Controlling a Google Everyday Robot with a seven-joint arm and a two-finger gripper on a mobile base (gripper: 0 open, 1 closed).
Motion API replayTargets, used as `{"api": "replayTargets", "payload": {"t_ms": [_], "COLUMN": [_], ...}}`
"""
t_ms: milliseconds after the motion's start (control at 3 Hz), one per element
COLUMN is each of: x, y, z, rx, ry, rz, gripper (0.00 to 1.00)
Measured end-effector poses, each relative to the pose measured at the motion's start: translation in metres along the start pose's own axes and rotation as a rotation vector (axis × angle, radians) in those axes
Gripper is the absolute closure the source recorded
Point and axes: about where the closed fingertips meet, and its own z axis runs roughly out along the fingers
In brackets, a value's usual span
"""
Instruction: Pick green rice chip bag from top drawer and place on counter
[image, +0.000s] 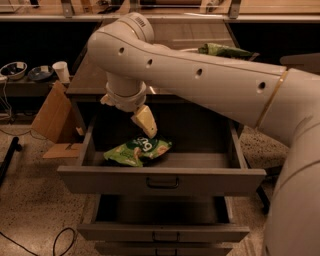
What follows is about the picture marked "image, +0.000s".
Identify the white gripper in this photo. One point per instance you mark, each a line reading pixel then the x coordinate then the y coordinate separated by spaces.
pixel 127 100

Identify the green rice chip bag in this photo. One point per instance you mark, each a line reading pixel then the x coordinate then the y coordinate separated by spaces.
pixel 138 150

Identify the black robot base legs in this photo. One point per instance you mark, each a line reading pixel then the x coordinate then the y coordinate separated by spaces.
pixel 272 173

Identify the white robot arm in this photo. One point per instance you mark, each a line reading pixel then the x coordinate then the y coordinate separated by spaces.
pixel 282 103

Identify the open top drawer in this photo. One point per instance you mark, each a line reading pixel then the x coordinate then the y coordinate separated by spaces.
pixel 200 163

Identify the open drawer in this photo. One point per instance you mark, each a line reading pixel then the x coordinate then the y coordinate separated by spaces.
pixel 200 163
pixel 162 219

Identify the green chip bag on counter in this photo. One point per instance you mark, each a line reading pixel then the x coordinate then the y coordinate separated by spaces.
pixel 218 50

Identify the open middle drawer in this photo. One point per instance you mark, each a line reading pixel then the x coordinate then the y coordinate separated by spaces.
pixel 162 219

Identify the grey drawer cabinet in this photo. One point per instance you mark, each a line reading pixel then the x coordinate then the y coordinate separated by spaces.
pixel 89 82

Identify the bottom drawer front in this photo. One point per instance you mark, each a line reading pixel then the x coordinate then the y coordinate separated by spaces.
pixel 161 249

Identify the brown cardboard box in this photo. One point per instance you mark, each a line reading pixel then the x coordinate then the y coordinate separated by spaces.
pixel 56 121

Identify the white paper cup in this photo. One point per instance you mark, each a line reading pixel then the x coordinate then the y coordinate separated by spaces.
pixel 61 69

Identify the dark blue bowl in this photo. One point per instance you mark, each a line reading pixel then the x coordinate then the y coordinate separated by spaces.
pixel 41 73

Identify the low side shelf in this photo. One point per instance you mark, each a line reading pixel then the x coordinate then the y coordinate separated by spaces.
pixel 26 88

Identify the white rimmed bowl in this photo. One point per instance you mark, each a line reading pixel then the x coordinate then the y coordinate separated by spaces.
pixel 14 70

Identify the black stand leg left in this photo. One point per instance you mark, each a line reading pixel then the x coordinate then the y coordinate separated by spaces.
pixel 14 146

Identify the white spoon handle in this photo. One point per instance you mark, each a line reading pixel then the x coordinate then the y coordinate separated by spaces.
pixel 190 50

